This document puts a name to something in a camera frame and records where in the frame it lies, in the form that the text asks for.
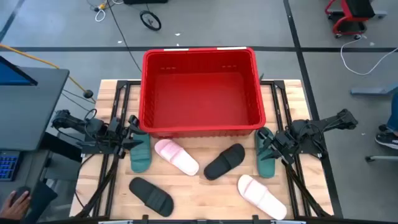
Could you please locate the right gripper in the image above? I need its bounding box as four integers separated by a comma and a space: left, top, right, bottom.
256, 128, 297, 164

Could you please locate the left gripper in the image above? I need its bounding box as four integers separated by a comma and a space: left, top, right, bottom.
106, 114, 150, 158

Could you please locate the green slide sandal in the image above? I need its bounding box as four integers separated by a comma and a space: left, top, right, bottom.
254, 126, 277, 179
129, 132, 153, 174

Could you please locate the black slide sandal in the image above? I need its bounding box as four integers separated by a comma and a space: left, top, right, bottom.
128, 177, 175, 218
203, 143, 246, 181

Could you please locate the pink slide sandal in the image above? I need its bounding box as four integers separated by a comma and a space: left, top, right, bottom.
237, 174, 288, 221
154, 139, 200, 177

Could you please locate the red plastic bin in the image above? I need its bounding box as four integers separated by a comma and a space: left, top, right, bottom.
138, 46, 267, 139

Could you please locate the black mouse pad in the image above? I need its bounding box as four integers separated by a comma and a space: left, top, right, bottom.
24, 182, 58, 223

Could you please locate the person's shoe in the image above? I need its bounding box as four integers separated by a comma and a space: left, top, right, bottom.
374, 124, 398, 151

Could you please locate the black wheel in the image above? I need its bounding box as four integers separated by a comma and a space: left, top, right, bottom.
139, 10, 162, 32

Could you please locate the black computer mouse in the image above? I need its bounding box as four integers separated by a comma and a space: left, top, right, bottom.
12, 185, 32, 203

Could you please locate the backlit keyboard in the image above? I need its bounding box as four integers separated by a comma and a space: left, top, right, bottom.
0, 151, 21, 182

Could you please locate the person's leg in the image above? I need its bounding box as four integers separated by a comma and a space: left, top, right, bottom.
386, 92, 398, 132

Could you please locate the computer monitor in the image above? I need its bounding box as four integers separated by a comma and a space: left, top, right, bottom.
0, 55, 39, 86

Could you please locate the person's hand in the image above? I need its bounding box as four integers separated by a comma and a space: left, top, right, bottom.
0, 190, 32, 220

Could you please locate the red rolling cart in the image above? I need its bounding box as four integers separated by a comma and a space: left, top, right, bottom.
324, 0, 388, 40

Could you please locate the black sleeved cable bundle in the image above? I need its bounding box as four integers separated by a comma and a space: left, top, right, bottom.
281, 158, 331, 218
76, 152, 122, 218

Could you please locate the black floor cable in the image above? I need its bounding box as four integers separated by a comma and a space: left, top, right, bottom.
105, 0, 143, 73

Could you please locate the long white floor cable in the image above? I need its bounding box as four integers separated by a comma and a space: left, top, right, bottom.
340, 36, 398, 77

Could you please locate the orange floor cable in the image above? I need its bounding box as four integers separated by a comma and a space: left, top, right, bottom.
0, 43, 96, 104

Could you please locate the white coiled cable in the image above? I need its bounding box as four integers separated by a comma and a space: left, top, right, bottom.
94, 7, 107, 23

